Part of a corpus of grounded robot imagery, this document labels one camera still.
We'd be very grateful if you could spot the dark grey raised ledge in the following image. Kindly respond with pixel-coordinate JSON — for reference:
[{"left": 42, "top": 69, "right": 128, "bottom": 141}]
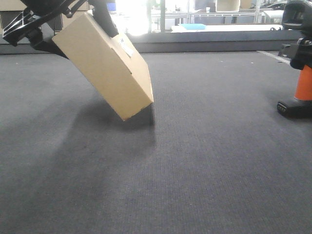
[{"left": 0, "top": 30, "right": 304, "bottom": 55}]

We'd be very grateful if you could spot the white barcode label sticker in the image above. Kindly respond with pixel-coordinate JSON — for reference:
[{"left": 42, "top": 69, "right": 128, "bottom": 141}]
[{"left": 118, "top": 38, "right": 134, "bottom": 58}]

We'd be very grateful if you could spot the white background table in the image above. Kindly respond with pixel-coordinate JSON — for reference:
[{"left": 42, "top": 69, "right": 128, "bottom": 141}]
[{"left": 171, "top": 24, "right": 283, "bottom": 33}]

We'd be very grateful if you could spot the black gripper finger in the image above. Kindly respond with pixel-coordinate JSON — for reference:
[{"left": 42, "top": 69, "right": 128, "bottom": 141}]
[{"left": 278, "top": 38, "right": 312, "bottom": 70}]

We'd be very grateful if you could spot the brown cardboard package box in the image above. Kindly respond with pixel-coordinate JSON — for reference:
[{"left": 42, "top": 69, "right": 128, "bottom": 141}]
[{"left": 52, "top": 12, "right": 154, "bottom": 120}]

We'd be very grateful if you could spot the black orange barcode scanner gun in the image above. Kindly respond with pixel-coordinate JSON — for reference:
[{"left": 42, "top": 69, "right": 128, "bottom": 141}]
[{"left": 277, "top": 0, "right": 312, "bottom": 117}]

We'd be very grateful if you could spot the blue flat tray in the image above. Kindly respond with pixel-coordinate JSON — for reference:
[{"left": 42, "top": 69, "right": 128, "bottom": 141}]
[{"left": 180, "top": 23, "right": 206, "bottom": 30}]

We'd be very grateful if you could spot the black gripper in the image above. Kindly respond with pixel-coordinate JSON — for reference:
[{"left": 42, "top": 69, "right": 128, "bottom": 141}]
[{"left": 2, "top": 0, "right": 118, "bottom": 59}]

